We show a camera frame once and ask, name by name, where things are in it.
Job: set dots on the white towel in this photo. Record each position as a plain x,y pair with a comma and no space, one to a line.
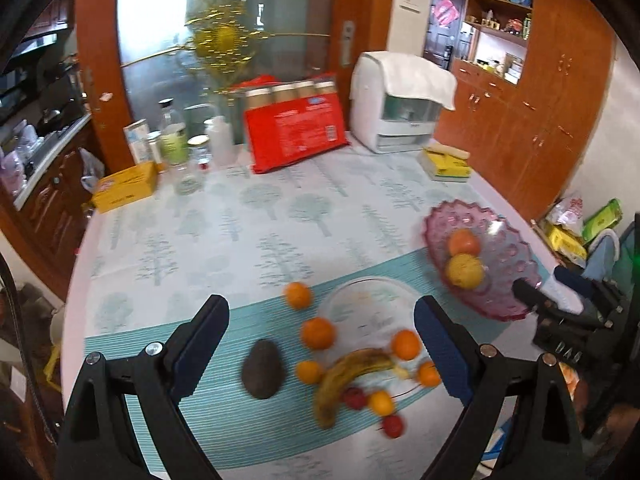
420,77

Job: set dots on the white wall sign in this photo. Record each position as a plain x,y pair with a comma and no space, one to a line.
411,0

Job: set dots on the red flat package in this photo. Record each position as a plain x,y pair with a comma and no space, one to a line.
295,130

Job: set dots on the wooden wall cabinet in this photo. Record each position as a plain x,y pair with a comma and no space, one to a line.
550,100

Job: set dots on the white plastic bag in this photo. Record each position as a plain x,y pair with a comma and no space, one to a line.
567,210

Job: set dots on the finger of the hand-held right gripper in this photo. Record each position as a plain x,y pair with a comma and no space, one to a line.
530,295
575,282

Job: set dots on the white plastic bottle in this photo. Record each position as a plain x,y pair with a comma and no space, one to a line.
220,140

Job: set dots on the spotted yellow banana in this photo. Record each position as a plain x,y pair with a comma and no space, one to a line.
350,375

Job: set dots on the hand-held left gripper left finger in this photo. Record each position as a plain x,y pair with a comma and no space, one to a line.
200,350

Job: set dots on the wooden kitchen cabinet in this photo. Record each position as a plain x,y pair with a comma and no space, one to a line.
45,195

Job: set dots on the small red apple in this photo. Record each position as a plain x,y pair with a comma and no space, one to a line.
354,397
392,425

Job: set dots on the brown lidded jar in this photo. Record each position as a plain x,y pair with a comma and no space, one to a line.
257,98
305,89
284,93
325,86

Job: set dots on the dark avocado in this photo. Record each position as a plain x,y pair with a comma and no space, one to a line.
262,367

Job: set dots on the wood framed glass door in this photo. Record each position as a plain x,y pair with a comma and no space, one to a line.
295,10

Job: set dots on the green packet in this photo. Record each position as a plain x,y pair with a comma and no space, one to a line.
605,217

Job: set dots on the pink paper door decoration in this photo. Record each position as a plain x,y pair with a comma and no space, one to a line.
445,10

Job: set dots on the yellow cardboard box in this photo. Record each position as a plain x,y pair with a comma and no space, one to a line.
125,187

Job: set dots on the small clear lidded jar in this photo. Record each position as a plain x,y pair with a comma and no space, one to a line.
200,152

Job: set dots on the pink glass fruit bowl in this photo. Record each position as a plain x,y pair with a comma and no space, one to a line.
505,255

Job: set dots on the gold flower decoration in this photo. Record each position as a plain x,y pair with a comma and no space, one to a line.
222,35

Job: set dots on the large orange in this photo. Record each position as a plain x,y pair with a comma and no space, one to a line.
464,243

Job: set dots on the small orange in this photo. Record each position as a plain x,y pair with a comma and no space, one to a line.
308,371
317,333
405,344
298,295
429,374
381,402

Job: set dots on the green label glass bottle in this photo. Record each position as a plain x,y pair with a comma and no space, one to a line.
172,135

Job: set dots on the dark entrance door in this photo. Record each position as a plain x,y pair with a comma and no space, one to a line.
440,40

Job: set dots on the white countertop appliance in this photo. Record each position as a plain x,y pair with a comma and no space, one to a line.
395,125

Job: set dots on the yellow plastic object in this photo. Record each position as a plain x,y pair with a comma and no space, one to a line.
52,360

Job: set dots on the yellow lemon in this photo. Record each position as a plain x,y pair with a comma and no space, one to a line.
465,271

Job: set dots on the white blue carton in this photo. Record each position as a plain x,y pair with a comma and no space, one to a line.
137,140

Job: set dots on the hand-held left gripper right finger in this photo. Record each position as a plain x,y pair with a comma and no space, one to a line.
445,355

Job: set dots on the clear cut glass tumbler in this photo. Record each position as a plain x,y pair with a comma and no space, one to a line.
187,177

